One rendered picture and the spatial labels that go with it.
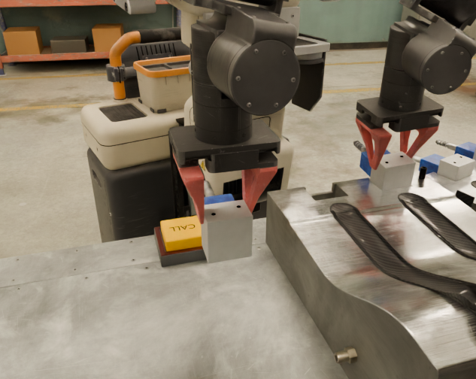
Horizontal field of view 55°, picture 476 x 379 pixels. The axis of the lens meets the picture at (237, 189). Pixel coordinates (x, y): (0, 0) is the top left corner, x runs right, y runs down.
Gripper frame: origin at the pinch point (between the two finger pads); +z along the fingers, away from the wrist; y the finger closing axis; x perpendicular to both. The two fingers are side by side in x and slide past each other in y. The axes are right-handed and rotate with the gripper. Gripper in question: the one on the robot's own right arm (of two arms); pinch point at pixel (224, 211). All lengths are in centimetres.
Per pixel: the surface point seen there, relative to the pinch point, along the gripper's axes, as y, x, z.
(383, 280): 15.1, -9.4, 5.5
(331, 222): 15.5, 3.6, 6.4
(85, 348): -16.9, -1.2, 15.1
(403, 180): 29.9, 9.3, 5.0
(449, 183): 42.8, 14.0, 9.7
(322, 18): 265, 525, 63
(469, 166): 48, 16, 8
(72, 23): -44, 552, 63
